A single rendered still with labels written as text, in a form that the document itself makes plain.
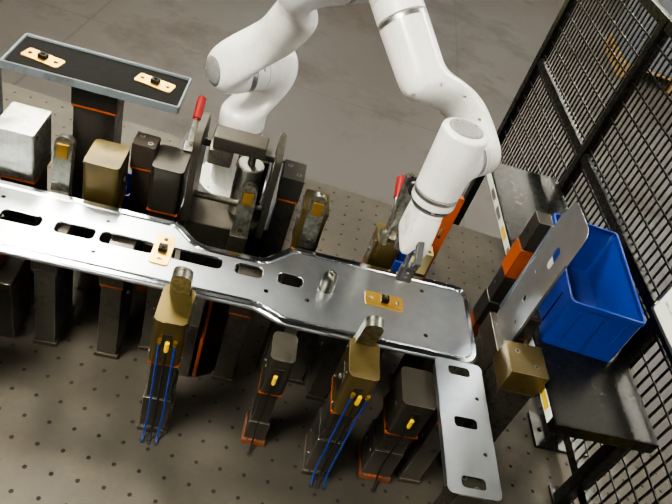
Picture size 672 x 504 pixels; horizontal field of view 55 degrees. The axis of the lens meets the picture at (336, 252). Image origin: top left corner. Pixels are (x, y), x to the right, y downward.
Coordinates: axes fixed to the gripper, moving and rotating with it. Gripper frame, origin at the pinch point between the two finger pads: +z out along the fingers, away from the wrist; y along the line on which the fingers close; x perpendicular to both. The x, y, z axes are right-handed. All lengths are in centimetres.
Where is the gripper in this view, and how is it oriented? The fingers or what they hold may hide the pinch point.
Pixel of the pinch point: (403, 261)
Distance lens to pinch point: 130.7
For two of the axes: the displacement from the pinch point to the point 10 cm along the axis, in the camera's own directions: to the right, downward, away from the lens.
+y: -0.4, 6.6, -7.5
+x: 9.6, 2.3, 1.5
